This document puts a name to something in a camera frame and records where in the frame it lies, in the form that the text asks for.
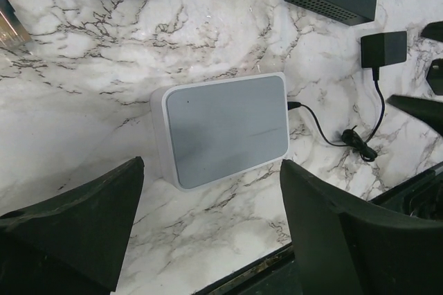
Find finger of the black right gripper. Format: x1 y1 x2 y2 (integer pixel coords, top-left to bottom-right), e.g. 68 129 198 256
387 95 443 136
420 21 443 95

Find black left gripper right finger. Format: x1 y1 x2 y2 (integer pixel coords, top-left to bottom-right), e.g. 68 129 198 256
279 159 443 295

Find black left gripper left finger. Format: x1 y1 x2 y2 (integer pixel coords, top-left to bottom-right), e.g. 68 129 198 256
1 157 144 294

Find black power adapter with cable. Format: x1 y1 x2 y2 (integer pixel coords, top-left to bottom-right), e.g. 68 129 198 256
287 30 407 163

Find white grey small switch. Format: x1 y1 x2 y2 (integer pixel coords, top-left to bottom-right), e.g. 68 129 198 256
150 72 289 191

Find black ethernet cable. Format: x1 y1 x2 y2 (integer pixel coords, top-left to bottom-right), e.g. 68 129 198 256
0 0 32 48

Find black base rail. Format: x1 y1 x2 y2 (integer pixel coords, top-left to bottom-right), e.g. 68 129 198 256
204 161 443 295

